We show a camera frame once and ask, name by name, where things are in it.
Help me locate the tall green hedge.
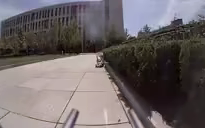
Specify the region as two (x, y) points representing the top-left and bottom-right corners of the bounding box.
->
(102, 15), (205, 128)

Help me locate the grass strip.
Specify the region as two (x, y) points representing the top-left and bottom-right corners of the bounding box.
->
(0, 53), (75, 73)

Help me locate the pale concrete slab pavement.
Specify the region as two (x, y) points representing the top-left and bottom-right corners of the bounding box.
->
(0, 53), (135, 128)

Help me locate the grey kerb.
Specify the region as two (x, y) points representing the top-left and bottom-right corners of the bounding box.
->
(103, 61), (158, 128)

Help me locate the curved grey multistorey building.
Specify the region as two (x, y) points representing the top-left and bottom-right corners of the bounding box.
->
(0, 0), (126, 53)

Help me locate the row of trees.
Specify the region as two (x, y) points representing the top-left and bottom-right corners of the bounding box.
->
(0, 23), (128, 56)

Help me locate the robot's own part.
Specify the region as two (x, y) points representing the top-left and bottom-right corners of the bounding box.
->
(61, 108), (80, 128)

